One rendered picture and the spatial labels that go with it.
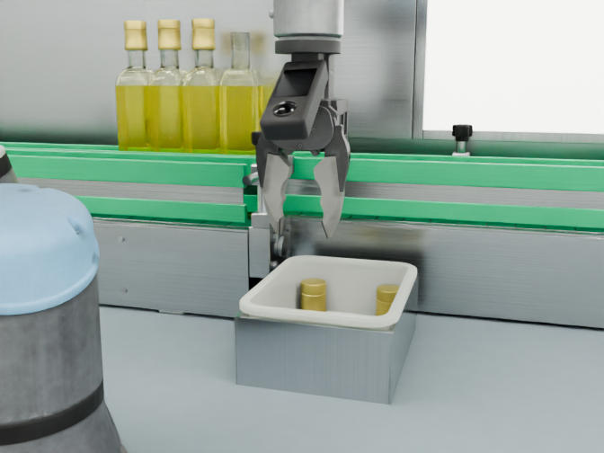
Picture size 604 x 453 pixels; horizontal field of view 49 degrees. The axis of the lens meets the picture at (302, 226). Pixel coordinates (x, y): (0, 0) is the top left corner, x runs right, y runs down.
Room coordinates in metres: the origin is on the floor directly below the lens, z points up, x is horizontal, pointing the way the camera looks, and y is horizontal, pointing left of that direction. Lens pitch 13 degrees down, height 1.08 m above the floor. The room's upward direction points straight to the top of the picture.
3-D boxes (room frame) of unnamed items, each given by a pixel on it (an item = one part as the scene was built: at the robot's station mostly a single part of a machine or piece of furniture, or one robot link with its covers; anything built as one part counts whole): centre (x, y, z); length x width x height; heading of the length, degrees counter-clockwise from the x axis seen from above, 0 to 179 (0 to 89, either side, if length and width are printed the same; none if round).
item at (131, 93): (1.08, 0.26, 0.99); 0.06 x 0.06 x 0.21; 74
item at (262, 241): (0.90, 0.04, 0.85); 0.09 x 0.04 x 0.07; 164
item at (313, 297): (0.85, -0.02, 0.79); 0.04 x 0.04 x 0.04
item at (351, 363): (0.78, -0.05, 0.79); 0.27 x 0.17 x 0.08; 164
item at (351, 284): (0.76, -0.04, 0.80); 0.22 x 0.17 x 0.09; 164
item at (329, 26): (0.75, 0.00, 1.14); 0.08 x 0.08 x 0.05
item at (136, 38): (1.08, 0.26, 1.14); 0.04 x 0.04 x 0.04
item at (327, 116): (0.75, -0.01, 1.05); 0.09 x 0.08 x 0.12; 165
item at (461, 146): (1.01, -0.24, 0.94); 0.07 x 0.04 x 0.13; 164
